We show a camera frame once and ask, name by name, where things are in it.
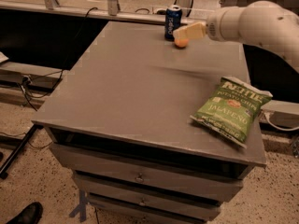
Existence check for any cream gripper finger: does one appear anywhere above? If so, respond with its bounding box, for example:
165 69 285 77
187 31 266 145
173 22 206 40

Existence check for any orange fruit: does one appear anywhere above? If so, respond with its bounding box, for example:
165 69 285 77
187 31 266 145
174 39 189 49

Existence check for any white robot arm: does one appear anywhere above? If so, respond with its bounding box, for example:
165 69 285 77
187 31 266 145
173 1 299 72

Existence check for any blue pepsi can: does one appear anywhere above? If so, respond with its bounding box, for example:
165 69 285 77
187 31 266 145
164 5 182 40

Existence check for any green jalapeno chip bag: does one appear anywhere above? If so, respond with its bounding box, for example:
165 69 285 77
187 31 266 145
191 77 273 148

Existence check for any grey drawer cabinet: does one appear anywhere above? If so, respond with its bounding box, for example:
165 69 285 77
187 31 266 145
31 21 268 224

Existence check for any middle grey drawer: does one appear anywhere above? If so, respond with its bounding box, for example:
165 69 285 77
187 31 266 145
72 173 222 221

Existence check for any grey drawer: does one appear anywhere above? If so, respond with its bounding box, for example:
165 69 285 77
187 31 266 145
72 173 222 221
87 194 206 224
50 144 243 202

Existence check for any top grey drawer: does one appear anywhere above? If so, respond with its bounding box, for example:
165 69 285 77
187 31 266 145
50 144 243 202

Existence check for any bottom grey drawer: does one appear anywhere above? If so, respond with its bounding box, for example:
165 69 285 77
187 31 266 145
87 194 206 224

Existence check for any blue tape cross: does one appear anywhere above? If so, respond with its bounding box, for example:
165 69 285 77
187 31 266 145
69 190 88 223

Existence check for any black metal floor bar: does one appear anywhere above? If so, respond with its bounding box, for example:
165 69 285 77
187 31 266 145
0 125 41 180

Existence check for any black shoe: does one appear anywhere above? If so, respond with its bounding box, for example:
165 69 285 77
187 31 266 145
6 202 43 224

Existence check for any black cable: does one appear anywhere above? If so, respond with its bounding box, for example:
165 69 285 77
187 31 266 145
17 7 101 112

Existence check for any white cable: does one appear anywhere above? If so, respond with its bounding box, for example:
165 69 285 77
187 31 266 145
263 110 299 133

